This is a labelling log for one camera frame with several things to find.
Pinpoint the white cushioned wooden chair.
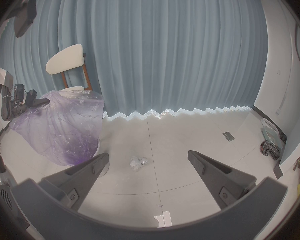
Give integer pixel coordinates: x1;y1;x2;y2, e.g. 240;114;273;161
46;44;93;92

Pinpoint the pale blue curtain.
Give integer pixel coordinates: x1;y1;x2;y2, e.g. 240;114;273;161
0;0;269;121

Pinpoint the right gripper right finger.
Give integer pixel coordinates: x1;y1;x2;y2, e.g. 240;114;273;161
187;150;257;210

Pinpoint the white trash bin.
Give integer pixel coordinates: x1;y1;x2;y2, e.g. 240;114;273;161
90;134;111;177

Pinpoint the purple plastic bag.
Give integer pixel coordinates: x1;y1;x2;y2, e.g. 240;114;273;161
10;90;105;166

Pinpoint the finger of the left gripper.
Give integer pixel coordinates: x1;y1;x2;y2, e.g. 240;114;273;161
31;98;50;108

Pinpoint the pale green plastic basket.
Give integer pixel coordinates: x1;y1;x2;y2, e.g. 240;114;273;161
261;118;282;144

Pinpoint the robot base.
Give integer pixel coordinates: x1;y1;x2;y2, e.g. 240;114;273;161
0;170;32;234

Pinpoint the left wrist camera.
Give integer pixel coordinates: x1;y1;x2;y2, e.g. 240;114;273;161
27;90;38;104

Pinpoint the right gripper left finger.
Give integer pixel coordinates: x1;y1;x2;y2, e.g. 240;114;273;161
38;153;110;211

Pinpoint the crumpled black plastic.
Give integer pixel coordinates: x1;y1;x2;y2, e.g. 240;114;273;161
259;139;281;160

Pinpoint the clear printed wrapper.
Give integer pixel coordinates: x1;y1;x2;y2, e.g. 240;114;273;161
130;156;150;173

